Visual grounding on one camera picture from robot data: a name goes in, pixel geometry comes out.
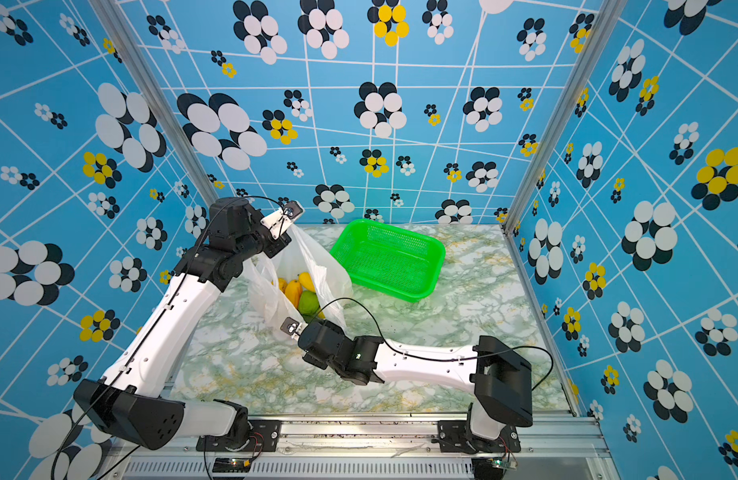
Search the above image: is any green round fruit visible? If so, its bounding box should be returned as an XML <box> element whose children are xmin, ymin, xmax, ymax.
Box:
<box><xmin>298</xmin><ymin>290</ymin><xmax>321</xmax><ymax>317</ymax></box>

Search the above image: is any left aluminium corner post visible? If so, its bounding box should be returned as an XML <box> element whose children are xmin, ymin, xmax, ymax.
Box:
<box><xmin>90</xmin><ymin>1</ymin><xmax>218</xmax><ymax>207</ymax></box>

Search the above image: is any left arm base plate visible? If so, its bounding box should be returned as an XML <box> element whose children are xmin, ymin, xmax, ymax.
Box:
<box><xmin>195</xmin><ymin>419</ymin><xmax>283</xmax><ymax>454</ymax></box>

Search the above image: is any aluminium front rail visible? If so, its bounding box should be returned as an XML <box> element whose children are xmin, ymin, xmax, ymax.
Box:
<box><xmin>99</xmin><ymin>413</ymin><xmax>620</xmax><ymax>479</ymax></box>

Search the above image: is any white plastic bag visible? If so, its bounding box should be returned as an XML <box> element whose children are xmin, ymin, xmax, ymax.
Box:
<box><xmin>242</xmin><ymin>226</ymin><xmax>353</xmax><ymax>340</ymax></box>

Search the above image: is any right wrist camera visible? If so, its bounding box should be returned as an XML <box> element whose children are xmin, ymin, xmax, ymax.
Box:
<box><xmin>280</xmin><ymin>317</ymin><xmax>307</xmax><ymax>340</ymax></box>

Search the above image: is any green plastic basket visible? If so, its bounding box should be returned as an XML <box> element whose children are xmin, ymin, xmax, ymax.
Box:
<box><xmin>330</xmin><ymin>219</ymin><xmax>446</xmax><ymax>303</ymax></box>

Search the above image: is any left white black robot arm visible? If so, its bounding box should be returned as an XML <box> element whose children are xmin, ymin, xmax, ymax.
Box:
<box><xmin>73</xmin><ymin>197</ymin><xmax>303</xmax><ymax>450</ymax></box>

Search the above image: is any right aluminium corner post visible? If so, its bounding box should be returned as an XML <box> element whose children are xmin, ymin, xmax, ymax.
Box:
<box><xmin>505</xmin><ymin>0</ymin><xmax>628</xmax><ymax>233</ymax></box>

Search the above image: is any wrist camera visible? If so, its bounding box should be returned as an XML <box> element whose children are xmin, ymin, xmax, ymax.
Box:
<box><xmin>280</xmin><ymin>317</ymin><xmax>307</xmax><ymax>340</ymax></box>
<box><xmin>261</xmin><ymin>201</ymin><xmax>304</xmax><ymax>240</ymax></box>

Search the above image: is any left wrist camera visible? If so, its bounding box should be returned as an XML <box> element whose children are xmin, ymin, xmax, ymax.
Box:
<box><xmin>261</xmin><ymin>201</ymin><xmax>304</xmax><ymax>240</ymax></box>

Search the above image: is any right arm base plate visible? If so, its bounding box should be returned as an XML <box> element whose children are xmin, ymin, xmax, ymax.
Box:
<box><xmin>432</xmin><ymin>420</ymin><xmax>521</xmax><ymax>455</ymax></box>

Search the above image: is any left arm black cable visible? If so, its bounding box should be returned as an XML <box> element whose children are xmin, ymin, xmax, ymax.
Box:
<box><xmin>50</xmin><ymin>194</ymin><xmax>286</xmax><ymax>480</ymax></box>

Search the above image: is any aluminium corner post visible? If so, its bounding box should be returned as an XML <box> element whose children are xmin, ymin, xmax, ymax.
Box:
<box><xmin>505</xmin><ymin>0</ymin><xmax>628</xmax><ymax>233</ymax></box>
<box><xmin>90</xmin><ymin>1</ymin><xmax>218</xmax><ymax>207</ymax></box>

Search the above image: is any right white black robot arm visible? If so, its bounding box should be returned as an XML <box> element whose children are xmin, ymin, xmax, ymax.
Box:
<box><xmin>281</xmin><ymin>317</ymin><xmax>533</xmax><ymax>441</ymax></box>

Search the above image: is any yellow mango fruit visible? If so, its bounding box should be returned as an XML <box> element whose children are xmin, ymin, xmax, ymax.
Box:
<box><xmin>278</xmin><ymin>272</ymin><xmax>316</xmax><ymax>310</ymax></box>

